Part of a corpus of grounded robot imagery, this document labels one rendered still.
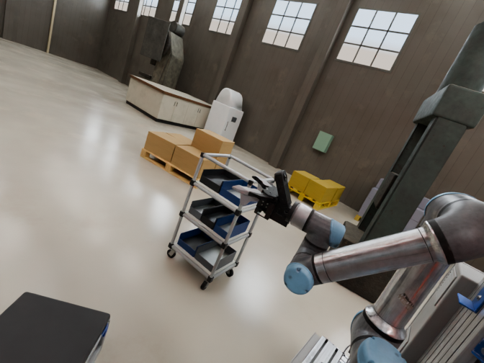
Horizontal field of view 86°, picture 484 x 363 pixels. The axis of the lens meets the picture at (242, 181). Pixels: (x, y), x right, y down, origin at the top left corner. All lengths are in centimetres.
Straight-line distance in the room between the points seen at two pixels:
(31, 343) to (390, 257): 130
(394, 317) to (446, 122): 237
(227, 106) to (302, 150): 265
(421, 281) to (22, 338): 140
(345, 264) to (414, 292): 23
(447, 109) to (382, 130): 439
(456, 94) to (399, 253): 250
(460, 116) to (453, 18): 507
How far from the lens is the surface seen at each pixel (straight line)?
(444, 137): 303
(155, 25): 1125
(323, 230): 80
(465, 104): 308
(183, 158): 419
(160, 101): 810
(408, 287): 85
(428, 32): 789
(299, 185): 581
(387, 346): 86
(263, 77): 911
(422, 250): 68
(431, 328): 120
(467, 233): 68
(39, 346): 142
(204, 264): 225
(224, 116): 846
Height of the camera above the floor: 147
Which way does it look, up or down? 16 degrees down
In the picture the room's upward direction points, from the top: 22 degrees clockwise
